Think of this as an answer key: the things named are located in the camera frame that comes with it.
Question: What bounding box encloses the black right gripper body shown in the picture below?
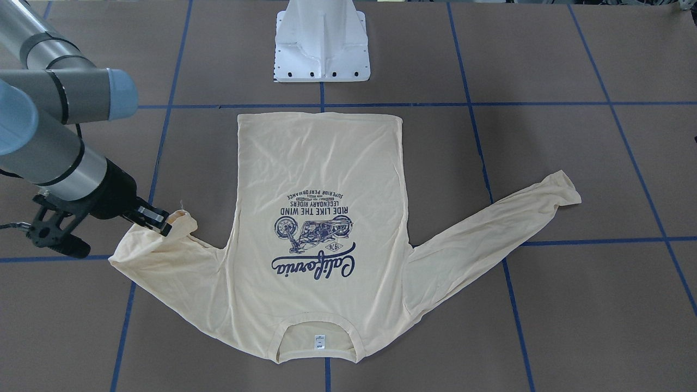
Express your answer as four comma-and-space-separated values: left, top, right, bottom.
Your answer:
85, 159, 151, 227

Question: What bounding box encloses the cream long-sleeve printed shirt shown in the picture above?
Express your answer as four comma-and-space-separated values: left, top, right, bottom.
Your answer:
109, 112, 582, 363

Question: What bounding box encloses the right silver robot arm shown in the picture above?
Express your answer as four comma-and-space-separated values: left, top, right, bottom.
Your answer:
2, 1, 171, 236

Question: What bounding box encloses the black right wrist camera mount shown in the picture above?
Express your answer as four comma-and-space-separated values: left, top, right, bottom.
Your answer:
26, 189, 90, 259

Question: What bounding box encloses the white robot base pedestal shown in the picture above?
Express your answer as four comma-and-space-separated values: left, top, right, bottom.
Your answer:
273, 1, 371, 83

